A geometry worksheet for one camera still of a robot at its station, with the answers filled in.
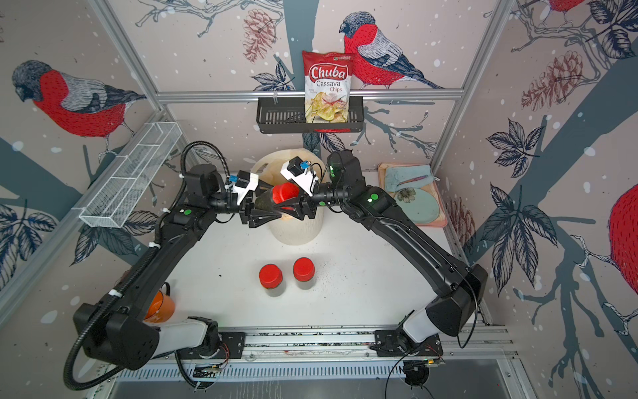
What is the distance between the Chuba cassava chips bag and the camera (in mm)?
849

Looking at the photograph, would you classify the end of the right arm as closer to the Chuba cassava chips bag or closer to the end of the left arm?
the end of the left arm

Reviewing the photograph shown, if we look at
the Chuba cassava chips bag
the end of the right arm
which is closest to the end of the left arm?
the end of the right arm

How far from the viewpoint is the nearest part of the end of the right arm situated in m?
0.52

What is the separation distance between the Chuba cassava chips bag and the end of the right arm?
40 centimetres
